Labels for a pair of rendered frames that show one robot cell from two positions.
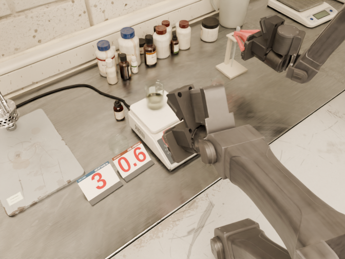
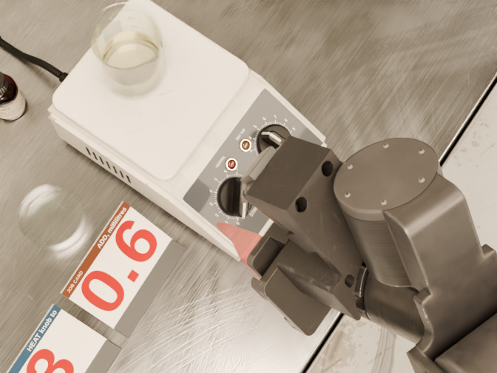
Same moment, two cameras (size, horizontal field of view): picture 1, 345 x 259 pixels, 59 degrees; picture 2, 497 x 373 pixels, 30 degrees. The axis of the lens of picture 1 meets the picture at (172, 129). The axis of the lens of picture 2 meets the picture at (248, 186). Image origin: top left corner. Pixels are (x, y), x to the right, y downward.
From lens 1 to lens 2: 0.33 m
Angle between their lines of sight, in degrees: 28
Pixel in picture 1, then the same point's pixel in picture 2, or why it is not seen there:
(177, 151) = (305, 308)
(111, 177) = (79, 343)
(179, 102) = (305, 226)
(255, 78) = not seen: outside the picture
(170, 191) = (265, 327)
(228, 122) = (485, 278)
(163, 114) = (173, 104)
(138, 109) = (85, 106)
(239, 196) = not seen: hidden behind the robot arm
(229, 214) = not seen: hidden behind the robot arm
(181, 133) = (321, 290)
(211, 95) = (431, 237)
